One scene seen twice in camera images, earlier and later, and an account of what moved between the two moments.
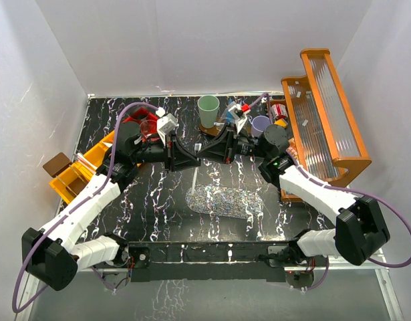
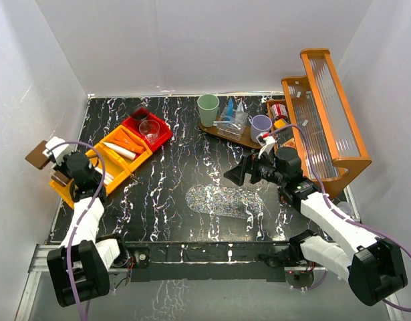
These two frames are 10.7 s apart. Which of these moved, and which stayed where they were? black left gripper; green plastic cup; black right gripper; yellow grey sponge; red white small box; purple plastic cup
Moved: black right gripper; black left gripper
Stayed: purple plastic cup; red white small box; green plastic cup; yellow grey sponge
